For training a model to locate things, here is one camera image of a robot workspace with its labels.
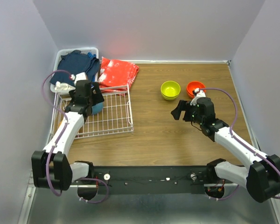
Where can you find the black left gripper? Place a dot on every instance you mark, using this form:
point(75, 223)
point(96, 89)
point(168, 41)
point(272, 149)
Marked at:
point(98, 97)

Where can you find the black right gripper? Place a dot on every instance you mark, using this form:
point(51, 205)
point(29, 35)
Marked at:
point(183, 105)

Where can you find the blue bowl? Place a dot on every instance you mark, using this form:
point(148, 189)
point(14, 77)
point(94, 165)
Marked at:
point(97, 108)

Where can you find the orange bowl front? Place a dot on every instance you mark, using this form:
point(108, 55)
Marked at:
point(190, 95)

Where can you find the lime green bowl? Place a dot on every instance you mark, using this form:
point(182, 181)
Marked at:
point(170, 89)
point(168, 98)

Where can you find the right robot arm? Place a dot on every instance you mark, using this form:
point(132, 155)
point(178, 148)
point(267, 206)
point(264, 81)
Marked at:
point(245, 158)

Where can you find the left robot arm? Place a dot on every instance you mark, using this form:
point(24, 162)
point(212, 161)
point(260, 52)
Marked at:
point(50, 167)

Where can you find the red white tie-dye towel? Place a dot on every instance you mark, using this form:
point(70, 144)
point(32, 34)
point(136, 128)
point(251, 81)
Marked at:
point(117, 75)

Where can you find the white cloth bag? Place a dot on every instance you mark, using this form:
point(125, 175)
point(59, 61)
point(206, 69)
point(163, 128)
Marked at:
point(63, 87)

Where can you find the dark blue denim cloth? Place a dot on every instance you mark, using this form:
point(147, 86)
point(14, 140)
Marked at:
point(75, 63)

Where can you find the white plastic basket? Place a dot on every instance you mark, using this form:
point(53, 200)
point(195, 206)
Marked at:
point(65, 52)

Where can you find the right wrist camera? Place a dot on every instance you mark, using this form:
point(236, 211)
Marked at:
point(198, 93)

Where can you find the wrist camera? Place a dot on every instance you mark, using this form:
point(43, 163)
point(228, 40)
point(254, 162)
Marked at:
point(78, 77)
point(198, 93)

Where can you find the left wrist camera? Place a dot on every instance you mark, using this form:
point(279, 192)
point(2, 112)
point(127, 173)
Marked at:
point(78, 77)

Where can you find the white wire dish rack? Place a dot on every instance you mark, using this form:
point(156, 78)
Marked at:
point(115, 116)

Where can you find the aluminium frame rail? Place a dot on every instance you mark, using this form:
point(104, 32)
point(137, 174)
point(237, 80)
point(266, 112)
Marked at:
point(160, 195)

